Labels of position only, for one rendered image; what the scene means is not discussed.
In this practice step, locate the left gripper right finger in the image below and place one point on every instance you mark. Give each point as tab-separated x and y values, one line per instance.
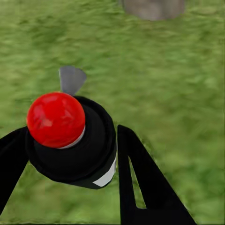
163	205

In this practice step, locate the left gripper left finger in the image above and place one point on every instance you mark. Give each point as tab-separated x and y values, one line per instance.
13	159

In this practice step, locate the pesticide atomizer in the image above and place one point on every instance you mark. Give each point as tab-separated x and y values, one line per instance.
71	139

